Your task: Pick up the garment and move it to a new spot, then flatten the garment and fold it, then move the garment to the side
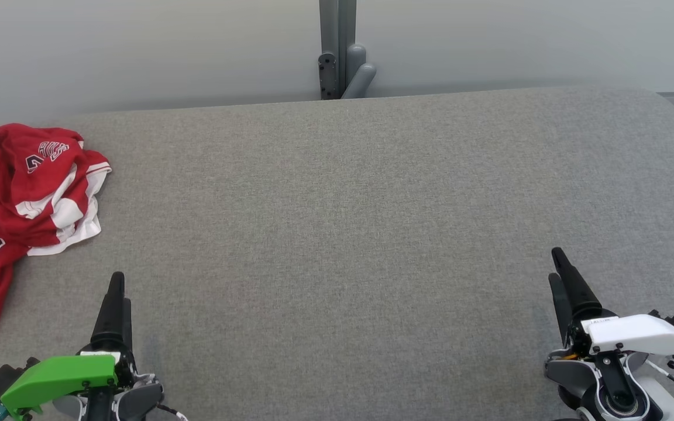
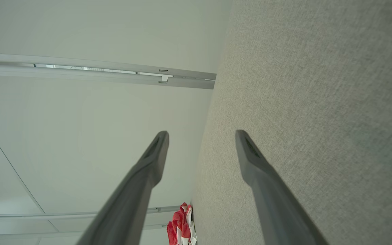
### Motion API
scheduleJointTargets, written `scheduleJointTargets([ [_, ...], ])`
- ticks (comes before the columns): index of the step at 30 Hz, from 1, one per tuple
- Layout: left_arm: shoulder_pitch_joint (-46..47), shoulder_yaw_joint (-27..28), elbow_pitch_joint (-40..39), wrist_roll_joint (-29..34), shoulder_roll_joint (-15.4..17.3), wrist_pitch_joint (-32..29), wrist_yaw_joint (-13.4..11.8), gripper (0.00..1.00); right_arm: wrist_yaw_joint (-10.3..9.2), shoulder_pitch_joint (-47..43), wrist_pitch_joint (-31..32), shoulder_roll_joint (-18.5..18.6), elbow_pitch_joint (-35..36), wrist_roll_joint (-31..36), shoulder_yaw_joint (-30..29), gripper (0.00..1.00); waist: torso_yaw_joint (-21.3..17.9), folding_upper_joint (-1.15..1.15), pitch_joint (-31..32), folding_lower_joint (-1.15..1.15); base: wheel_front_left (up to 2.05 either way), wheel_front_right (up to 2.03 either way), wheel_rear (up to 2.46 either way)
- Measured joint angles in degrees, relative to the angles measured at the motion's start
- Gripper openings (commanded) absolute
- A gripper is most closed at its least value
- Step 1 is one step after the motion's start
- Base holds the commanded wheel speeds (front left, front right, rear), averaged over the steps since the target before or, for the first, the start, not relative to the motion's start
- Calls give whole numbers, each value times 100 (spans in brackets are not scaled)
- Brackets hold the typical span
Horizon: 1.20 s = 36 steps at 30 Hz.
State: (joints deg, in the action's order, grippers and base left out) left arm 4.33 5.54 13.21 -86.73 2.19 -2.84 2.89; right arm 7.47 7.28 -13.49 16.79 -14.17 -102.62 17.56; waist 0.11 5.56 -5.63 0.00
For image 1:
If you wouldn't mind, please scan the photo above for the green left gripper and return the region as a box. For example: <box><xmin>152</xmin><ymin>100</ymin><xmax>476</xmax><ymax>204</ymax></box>
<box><xmin>0</xmin><ymin>271</ymin><xmax>139</xmax><ymax>421</ymax></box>

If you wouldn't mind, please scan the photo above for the dark metal hinge bracket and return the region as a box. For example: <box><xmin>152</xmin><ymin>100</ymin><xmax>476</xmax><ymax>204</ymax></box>
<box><xmin>318</xmin><ymin>52</ymin><xmax>338</xmax><ymax>101</ymax></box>

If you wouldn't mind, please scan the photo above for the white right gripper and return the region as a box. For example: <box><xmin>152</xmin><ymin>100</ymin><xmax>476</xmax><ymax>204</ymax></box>
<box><xmin>548</xmin><ymin>247</ymin><xmax>674</xmax><ymax>357</ymax></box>

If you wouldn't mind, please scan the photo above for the grey metal wall post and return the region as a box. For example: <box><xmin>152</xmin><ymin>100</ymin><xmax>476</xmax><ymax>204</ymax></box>
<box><xmin>318</xmin><ymin>0</ymin><xmax>357</xmax><ymax>100</ymax></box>

